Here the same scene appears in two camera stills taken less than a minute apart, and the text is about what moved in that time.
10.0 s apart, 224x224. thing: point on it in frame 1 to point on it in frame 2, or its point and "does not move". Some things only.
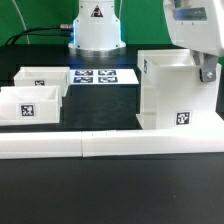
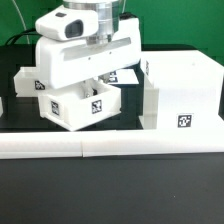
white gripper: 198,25 to 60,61
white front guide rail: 104,143 does not move
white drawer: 30,105 to 70,107
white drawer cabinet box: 173,94 does not move
